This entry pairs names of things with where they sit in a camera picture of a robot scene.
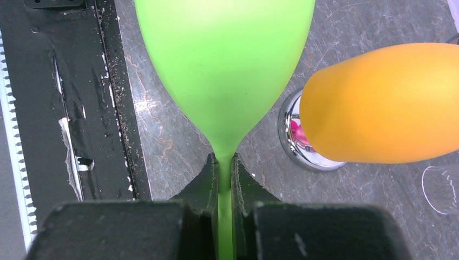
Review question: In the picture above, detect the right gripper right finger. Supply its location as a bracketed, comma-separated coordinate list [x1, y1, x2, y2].
[231, 154, 411, 259]

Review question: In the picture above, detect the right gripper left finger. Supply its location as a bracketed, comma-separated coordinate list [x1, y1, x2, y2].
[26, 154, 218, 259]

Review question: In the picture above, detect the chrome wine glass rack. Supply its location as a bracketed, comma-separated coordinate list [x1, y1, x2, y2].
[277, 89, 347, 172]

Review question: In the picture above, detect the green wine glass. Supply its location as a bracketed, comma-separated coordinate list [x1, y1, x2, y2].
[134, 1, 315, 259]

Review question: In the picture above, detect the clear glass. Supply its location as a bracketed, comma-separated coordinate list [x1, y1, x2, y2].
[421, 164, 458, 215]

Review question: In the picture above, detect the orange wine glass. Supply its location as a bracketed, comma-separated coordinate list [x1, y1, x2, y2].
[299, 42, 458, 164]

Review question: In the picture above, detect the white slotted cable duct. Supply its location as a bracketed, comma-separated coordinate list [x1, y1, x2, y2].
[1, 38, 37, 252]

